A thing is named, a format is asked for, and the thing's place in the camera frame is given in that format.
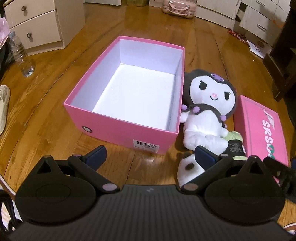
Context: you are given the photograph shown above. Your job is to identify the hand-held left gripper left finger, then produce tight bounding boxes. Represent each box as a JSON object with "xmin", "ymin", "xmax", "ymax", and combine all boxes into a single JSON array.
[{"xmin": 30, "ymin": 146, "xmax": 120, "ymax": 193}]

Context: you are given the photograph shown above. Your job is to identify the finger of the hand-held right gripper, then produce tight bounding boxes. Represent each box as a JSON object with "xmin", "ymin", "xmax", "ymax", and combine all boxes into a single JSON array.
[{"xmin": 263, "ymin": 157, "xmax": 293, "ymax": 200}]

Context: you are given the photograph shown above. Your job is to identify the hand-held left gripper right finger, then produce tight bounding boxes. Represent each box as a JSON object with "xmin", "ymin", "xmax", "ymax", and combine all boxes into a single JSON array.
[{"xmin": 180, "ymin": 146, "xmax": 273, "ymax": 193}]

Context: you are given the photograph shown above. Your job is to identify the white plush toy brown spots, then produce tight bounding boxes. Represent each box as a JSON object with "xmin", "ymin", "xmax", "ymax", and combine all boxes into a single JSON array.
[{"xmin": 177, "ymin": 152, "xmax": 206, "ymax": 186}]

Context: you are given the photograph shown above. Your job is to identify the pink cardboard box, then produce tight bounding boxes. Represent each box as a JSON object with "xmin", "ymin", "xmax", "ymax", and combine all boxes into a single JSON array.
[{"xmin": 63, "ymin": 35, "xmax": 185, "ymax": 155}]

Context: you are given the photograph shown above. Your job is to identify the green and black tube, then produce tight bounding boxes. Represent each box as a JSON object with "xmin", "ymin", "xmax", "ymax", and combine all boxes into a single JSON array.
[{"xmin": 222, "ymin": 131, "xmax": 247, "ymax": 160}]

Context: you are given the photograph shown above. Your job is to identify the black and white plush doll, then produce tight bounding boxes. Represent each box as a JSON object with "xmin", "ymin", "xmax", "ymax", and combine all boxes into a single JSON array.
[{"xmin": 180, "ymin": 69, "xmax": 238, "ymax": 150}]

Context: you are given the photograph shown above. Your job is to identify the pink box lid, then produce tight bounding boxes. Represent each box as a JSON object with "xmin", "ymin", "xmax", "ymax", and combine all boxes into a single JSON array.
[{"xmin": 233, "ymin": 95, "xmax": 289, "ymax": 186}]

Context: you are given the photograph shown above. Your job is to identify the white shoe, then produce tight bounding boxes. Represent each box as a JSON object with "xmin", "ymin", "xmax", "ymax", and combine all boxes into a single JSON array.
[{"xmin": 0, "ymin": 85, "xmax": 11, "ymax": 136}]

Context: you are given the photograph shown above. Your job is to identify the clear plastic water bottle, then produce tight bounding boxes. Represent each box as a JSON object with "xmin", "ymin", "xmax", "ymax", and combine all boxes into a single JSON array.
[{"xmin": 8, "ymin": 31, "xmax": 35, "ymax": 78}]

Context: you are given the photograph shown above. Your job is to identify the white booklet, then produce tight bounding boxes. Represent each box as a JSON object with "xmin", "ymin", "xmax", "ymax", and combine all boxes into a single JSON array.
[{"xmin": 246, "ymin": 39, "xmax": 273, "ymax": 58}]

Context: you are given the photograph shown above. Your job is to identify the dark wooden table leg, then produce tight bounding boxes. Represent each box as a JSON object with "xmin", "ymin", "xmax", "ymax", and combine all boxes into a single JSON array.
[{"xmin": 264, "ymin": 0, "xmax": 296, "ymax": 102}]

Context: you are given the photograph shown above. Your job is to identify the red packet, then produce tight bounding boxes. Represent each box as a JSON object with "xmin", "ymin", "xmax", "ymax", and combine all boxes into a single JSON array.
[{"xmin": 228, "ymin": 28, "xmax": 248, "ymax": 43}]

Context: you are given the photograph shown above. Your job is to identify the beige drawer cabinet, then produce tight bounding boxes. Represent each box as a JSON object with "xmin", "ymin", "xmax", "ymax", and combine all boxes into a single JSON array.
[{"xmin": 4, "ymin": 0, "xmax": 85, "ymax": 56}]

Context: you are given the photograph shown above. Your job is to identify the white drawer cabinet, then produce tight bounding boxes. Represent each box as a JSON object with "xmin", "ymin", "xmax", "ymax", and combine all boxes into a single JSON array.
[{"xmin": 233, "ymin": 0, "xmax": 290, "ymax": 45}]

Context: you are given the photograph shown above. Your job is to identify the pink suitcase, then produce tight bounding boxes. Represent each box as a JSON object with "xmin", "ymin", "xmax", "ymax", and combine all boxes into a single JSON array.
[{"xmin": 162, "ymin": 0, "xmax": 197, "ymax": 19}]

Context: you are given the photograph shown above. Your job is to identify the pink packaging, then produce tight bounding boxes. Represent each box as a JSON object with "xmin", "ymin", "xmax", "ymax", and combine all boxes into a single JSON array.
[{"xmin": 0, "ymin": 19, "xmax": 11, "ymax": 44}]

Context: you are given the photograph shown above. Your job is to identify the black cable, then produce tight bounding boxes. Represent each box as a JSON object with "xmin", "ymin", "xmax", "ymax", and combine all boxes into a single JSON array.
[{"xmin": 0, "ymin": 189, "xmax": 20, "ymax": 232}]

